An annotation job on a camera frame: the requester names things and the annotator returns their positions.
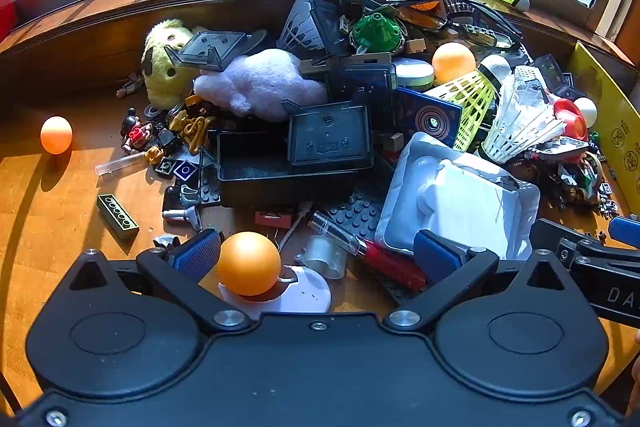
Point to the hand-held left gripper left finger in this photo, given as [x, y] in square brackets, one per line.
[197, 253]

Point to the dark clear plastic case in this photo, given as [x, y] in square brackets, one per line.
[327, 132]
[210, 49]
[557, 69]

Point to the white plastic disc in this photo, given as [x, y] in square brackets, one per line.
[305, 294]

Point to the red binder clip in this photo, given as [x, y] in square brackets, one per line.
[272, 218]

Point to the yellow cardboard box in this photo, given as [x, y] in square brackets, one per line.
[610, 117]

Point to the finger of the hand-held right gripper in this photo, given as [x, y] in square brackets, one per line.
[550, 233]
[626, 231]

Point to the white plastic blister pack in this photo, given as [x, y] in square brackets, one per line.
[460, 202]

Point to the gold toy piece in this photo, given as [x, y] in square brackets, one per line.
[192, 127]

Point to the red pen clear cap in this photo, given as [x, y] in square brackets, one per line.
[385, 257]

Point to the black glasses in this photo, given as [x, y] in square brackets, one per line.
[450, 14]

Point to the yellow plush bear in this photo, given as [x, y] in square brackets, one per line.
[165, 64]

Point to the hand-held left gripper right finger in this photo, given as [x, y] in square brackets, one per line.
[435, 253]

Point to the dark blue plastic case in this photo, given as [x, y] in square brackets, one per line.
[360, 82]

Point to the red plastic funnel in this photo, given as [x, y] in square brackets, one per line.
[570, 117]

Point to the clear plastic cap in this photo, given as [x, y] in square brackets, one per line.
[325, 254]

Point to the white perforated plastic piece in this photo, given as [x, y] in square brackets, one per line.
[525, 76]

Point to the round white tin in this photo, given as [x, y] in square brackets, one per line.
[415, 74]

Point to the dark grey toy baseplate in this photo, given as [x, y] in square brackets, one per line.
[360, 212]

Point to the black plastic tray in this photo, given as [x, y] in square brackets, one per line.
[260, 174]

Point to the wooden desktop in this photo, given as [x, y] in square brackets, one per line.
[50, 217]

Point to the clear plastic tube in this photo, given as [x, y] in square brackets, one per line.
[117, 164]

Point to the white ping pong ball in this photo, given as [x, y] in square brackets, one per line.
[587, 111]

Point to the dark toy minifigure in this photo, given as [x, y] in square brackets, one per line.
[135, 139]

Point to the white feather shuttlecock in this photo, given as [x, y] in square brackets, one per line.
[520, 127]

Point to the green dome toy piece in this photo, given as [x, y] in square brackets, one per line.
[376, 31]

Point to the olive green toy brick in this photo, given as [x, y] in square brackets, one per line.
[117, 217]

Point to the silver toy piece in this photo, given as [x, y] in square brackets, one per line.
[185, 217]

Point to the white fluffy plush toy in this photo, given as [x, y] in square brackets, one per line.
[260, 82]

